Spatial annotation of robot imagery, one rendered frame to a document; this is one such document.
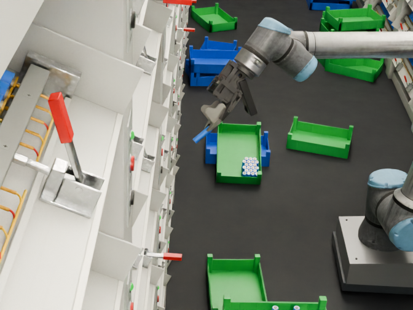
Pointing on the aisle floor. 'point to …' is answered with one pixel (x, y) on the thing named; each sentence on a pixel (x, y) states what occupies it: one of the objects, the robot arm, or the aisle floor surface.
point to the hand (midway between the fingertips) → (210, 128)
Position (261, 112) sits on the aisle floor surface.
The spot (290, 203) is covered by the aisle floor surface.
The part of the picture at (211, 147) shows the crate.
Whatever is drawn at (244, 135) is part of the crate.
